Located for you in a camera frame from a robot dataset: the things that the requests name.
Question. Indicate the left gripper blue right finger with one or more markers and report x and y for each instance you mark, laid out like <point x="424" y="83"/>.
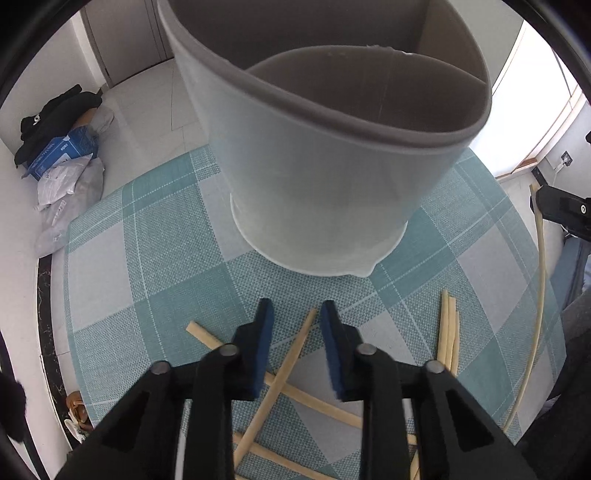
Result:
<point x="360" y="371"/>

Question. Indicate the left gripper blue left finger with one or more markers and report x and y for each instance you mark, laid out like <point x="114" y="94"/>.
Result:
<point x="231" y="372"/>

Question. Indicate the teal plaid placemat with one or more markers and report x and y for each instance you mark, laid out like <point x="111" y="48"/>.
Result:
<point x="163" y="251"/>

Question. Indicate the brown shoes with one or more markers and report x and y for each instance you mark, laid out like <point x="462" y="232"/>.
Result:
<point x="77" y="422"/>

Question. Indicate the grey plastic parcel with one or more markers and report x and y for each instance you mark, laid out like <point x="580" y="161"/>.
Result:
<point x="56" y="219"/>

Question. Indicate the white utensil holder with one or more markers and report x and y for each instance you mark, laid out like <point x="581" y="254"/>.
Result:
<point x="330" y="120"/>

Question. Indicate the white plastic parcel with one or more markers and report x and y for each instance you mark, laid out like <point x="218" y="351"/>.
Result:
<point x="60" y="180"/>

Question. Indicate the blue cardboard box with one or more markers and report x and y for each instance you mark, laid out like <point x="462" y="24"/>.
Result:
<point x="79" y="142"/>

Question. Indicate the black clothes pile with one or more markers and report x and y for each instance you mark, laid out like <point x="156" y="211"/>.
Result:
<point x="55" y="119"/>

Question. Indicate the grey door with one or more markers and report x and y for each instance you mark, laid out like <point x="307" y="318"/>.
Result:
<point x="126" y="36"/>

